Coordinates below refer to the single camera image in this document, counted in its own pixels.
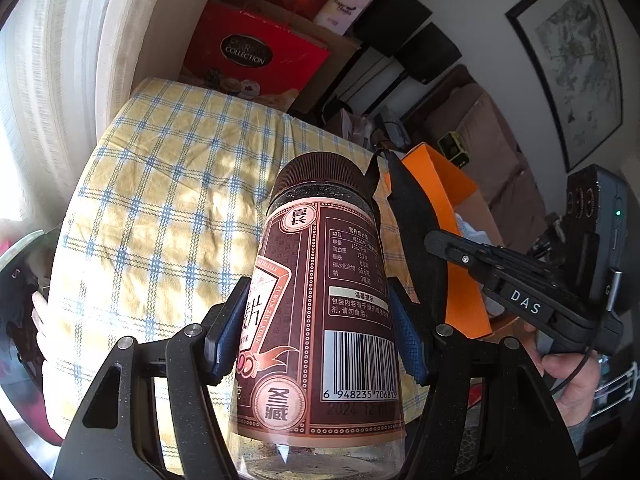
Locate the person's right hand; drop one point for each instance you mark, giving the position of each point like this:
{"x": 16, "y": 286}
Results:
{"x": 576, "y": 399}

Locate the light grey mesh cloth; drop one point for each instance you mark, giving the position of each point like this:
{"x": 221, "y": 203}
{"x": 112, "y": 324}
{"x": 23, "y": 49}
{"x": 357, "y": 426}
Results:
{"x": 469, "y": 233}

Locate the white paper bag with cables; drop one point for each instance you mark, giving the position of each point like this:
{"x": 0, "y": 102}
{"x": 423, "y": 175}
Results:
{"x": 383, "y": 130}

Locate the black speaker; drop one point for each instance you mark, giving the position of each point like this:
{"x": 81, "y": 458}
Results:
{"x": 423, "y": 58}
{"x": 384, "y": 26}

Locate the white tissue pack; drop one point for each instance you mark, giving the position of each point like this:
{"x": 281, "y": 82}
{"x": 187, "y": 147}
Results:
{"x": 339, "y": 15}

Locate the yellow plaid table cloth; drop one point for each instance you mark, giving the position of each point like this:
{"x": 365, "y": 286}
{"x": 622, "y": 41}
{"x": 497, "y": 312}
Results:
{"x": 165, "y": 218}

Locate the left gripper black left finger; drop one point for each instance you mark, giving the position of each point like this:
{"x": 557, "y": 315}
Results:
{"x": 224, "y": 326}

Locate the red chocolate collection gift box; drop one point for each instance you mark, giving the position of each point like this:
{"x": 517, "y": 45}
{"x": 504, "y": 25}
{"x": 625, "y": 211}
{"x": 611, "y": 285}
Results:
{"x": 246, "y": 55}

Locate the brown labelled jar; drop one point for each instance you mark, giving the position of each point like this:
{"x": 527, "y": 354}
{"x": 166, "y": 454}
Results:
{"x": 317, "y": 386}

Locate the white sheer curtain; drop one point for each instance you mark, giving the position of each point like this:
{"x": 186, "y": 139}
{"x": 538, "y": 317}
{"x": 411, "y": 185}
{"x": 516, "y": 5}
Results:
{"x": 62, "y": 63}

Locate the orange cardboard box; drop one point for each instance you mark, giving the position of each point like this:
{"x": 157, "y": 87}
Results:
{"x": 448, "y": 187}

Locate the brown sofa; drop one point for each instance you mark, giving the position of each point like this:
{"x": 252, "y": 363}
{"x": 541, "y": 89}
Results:
{"x": 497, "y": 165}

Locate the green portable radio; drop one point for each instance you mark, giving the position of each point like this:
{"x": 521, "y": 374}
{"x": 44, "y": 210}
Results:
{"x": 451, "y": 147}

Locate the right black speaker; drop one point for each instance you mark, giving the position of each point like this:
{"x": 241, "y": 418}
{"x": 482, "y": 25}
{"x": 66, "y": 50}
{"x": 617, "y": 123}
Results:
{"x": 423, "y": 58}

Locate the black cap white characters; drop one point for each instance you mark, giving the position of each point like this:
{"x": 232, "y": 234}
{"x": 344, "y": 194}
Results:
{"x": 415, "y": 217}

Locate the framed ink painting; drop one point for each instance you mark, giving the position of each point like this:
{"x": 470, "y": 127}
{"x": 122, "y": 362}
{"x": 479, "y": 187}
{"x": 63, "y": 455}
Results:
{"x": 574, "y": 53}

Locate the left black speaker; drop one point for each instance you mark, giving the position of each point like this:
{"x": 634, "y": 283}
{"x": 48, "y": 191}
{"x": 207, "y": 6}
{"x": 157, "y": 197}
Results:
{"x": 384, "y": 26}

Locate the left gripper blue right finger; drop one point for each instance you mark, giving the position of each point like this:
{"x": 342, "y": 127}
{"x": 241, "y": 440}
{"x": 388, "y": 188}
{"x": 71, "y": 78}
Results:
{"x": 409, "y": 331}

